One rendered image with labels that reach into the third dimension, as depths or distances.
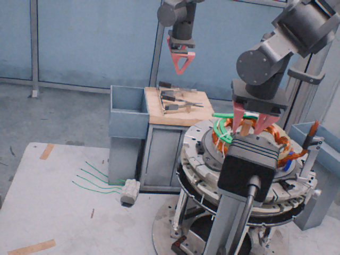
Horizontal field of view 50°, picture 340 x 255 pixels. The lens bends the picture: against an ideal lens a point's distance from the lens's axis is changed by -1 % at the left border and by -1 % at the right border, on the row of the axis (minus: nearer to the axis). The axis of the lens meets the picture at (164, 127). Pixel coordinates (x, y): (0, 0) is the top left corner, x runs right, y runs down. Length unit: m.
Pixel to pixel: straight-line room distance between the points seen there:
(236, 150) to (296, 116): 1.02
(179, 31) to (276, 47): 0.50
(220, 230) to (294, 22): 0.37
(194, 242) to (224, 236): 0.61
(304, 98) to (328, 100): 1.88
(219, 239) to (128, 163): 0.80
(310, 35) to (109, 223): 0.74
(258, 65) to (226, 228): 0.29
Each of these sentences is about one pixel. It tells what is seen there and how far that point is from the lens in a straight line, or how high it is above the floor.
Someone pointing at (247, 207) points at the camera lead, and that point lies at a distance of 0.29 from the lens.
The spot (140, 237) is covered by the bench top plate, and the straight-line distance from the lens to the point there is 1.06.
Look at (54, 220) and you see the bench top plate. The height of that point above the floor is 0.78.
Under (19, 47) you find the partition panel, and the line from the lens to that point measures 3.26.
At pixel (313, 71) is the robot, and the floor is 1.19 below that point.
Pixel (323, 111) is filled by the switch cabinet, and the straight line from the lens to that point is 3.21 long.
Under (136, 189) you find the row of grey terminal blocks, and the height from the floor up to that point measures 0.82.
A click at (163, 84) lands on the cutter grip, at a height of 1.09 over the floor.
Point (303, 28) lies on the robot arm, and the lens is 0.62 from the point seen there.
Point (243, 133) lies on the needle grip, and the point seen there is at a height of 1.21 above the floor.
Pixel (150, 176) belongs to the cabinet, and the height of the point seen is 0.85.
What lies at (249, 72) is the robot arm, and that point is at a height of 1.37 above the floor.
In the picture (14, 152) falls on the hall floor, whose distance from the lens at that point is 2.69.
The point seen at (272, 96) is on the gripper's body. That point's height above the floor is 1.30.
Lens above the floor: 1.56
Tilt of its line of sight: 31 degrees down
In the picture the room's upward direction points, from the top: 10 degrees clockwise
